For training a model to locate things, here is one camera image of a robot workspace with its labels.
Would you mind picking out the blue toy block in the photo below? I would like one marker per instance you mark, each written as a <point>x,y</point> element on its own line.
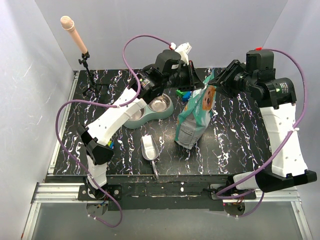
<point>186,96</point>

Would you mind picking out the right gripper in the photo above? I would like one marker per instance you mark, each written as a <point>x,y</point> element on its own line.
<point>224,79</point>

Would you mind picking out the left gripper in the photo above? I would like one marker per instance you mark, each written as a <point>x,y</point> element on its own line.
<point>194,82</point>

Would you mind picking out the orange blue toy car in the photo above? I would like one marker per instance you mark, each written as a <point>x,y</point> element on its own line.
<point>111,144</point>

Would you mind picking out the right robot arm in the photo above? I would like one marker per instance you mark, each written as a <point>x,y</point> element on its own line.
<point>276,100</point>

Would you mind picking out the black microphone tripod stand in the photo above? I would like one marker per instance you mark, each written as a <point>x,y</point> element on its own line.
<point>93,86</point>

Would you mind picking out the metal food scoop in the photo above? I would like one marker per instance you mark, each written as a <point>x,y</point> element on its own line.
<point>150,152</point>

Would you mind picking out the mint double pet bowl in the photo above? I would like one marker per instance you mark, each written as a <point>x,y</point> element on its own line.
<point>159,108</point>

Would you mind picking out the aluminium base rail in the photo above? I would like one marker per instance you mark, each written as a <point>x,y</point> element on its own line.
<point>57,214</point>

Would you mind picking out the green toy block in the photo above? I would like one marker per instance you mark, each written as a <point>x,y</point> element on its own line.
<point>180,93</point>

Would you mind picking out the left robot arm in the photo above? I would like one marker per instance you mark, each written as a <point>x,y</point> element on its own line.
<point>172,69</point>

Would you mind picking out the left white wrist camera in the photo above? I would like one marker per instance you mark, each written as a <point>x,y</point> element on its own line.
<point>184,49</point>

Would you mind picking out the black mounting plate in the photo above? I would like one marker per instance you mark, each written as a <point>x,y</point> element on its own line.
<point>171,192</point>

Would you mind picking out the green pet food bag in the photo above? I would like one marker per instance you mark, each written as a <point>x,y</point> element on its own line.
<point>196,115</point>

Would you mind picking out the pink microphone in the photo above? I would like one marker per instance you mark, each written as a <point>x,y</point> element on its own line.
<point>68,24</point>

